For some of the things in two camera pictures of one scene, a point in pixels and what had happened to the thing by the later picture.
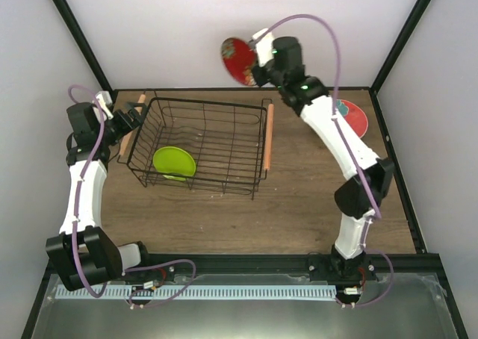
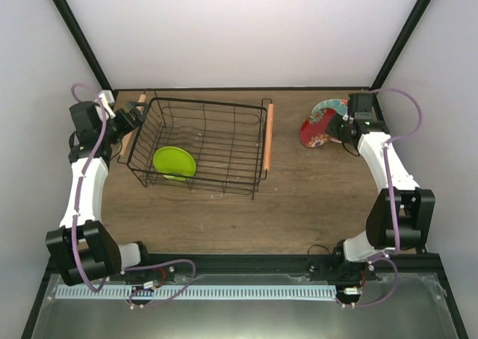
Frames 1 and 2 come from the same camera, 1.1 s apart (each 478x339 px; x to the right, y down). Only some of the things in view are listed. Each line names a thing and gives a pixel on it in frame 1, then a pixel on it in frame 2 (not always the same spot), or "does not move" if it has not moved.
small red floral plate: [239, 60] to [315, 134]
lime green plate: [174, 163] does not move
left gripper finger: [137, 113] does not move
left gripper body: [122, 130] does not move
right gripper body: [278, 79] to [343, 134]
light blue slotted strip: [196, 292] does not move
